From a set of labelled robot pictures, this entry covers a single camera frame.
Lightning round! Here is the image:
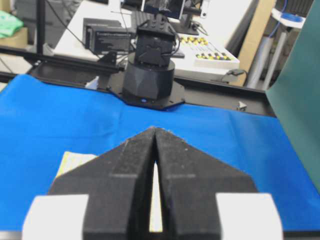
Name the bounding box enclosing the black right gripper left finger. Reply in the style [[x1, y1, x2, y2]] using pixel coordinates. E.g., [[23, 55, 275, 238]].
[[22, 127, 156, 240]]

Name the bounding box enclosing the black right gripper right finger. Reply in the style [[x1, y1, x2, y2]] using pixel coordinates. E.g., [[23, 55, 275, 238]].
[[155, 128, 284, 240]]

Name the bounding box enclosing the yellow towel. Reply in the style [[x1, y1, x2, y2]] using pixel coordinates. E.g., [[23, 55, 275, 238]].
[[54, 151, 97, 179]]

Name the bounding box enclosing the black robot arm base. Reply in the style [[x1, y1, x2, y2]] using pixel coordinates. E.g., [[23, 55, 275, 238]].
[[107, 14, 185, 110]]

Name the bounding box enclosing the blue table cloth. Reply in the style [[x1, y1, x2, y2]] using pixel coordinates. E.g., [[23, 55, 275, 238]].
[[0, 74, 320, 232]]

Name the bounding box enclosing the green backdrop board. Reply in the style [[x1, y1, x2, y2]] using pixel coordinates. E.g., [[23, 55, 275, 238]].
[[266, 0, 320, 190]]

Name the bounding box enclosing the white screwdriver set tray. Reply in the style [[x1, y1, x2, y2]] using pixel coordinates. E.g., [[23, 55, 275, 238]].
[[180, 34, 240, 70]]

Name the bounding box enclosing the black electronics box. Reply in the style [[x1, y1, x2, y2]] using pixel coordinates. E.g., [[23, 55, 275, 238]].
[[82, 18, 136, 55]]

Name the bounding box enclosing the computer monitor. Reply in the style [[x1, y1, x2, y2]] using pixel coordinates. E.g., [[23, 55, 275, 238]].
[[141, 0, 201, 36]]

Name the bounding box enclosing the green plastic bag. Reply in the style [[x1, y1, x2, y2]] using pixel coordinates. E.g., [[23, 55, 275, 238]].
[[0, 10, 24, 39]]

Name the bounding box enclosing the black aluminium frame rail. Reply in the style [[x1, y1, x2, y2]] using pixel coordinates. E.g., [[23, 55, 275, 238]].
[[0, 46, 276, 117]]

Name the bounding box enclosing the blue cable coil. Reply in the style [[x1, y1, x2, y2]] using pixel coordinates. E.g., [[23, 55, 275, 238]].
[[268, 0, 307, 38]]

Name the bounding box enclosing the black vertical frame post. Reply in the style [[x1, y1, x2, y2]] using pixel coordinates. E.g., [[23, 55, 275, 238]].
[[36, 0, 46, 55]]

